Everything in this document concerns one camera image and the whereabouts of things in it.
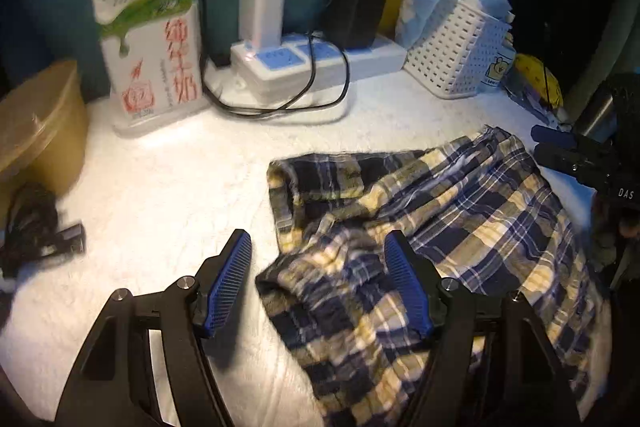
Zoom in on yellow bag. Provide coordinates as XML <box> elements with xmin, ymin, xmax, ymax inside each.
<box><xmin>504</xmin><ymin>53</ymin><xmax>564</xmax><ymax>118</ymax></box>

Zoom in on black corded device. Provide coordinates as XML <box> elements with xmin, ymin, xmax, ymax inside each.
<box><xmin>0</xmin><ymin>183</ymin><xmax>88</xmax><ymax>279</ymax></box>

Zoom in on round brown lidded bowl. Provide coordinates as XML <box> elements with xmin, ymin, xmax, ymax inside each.
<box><xmin>0</xmin><ymin>59</ymin><xmax>92</xmax><ymax>196</ymax></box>

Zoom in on white charger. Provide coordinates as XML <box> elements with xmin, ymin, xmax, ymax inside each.
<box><xmin>237</xmin><ymin>0</ymin><xmax>287</xmax><ymax>51</ymax></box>

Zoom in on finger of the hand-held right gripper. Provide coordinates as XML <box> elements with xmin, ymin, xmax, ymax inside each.
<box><xmin>530</xmin><ymin>124</ymin><xmax>617</xmax><ymax>158</ymax></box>
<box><xmin>533</xmin><ymin>143</ymin><xmax>616</xmax><ymax>196</ymax></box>

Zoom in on white power strip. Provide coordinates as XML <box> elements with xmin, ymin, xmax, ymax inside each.
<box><xmin>202</xmin><ymin>32</ymin><xmax>409</xmax><ymax>108</ymax></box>

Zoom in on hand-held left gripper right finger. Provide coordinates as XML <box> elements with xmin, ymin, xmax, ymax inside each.
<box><xmin>382</xmin><ymin>229</ymin><xmax>583</xmax><ymax>427</ymax></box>

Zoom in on black charger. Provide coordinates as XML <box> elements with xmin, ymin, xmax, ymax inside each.
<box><xmin>326</xmin><ymin>0</ymin><xmax>387</xmax><ymax>51</ymax></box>

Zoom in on plaid pants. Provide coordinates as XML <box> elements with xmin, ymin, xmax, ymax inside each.
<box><xmin>255</xmin><ymin>124</ymin><xmax>613</xmax><ymax>427</ymax></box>

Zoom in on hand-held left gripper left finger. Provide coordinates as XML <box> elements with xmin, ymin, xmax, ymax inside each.
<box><xmin>54</xmin><ymin>228</ymin><xmax>253</xmax><ymax>427</ymax></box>

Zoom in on black power cable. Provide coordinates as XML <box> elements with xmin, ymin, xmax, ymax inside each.
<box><xmin>200</xmin><ymin>32</ymin><xmax>352</xmax><ymax>118</ymax></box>

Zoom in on metal flask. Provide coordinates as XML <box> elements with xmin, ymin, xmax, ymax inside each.
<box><xmin>574</xmin><ymin>88</ymin><xmax>617</xmax><ymax>140</ymax></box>

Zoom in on white and green milk carton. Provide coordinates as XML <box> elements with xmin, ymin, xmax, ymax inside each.
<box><xmin>90</xmin><ymin>0</ymin><xmax>212</xmax><ymax>138</ymax></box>

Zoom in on white plastic basket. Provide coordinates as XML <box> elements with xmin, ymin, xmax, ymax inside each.
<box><xmin>402</xmin><ymin>0</ymin><xmax>516</xmax><ymax>100</ymax></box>

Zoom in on white cartoon mug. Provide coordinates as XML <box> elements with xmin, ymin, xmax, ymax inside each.
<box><xmin>479</xmin><ymin>44</ymin><xmax>517</xmax><ymax>94</ymax></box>

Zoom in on white fleece table cover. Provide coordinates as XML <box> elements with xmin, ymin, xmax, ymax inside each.
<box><xmin>0</xmin><ymin>67</ymin><xmax>601</xmax><ymax>427</ymax></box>

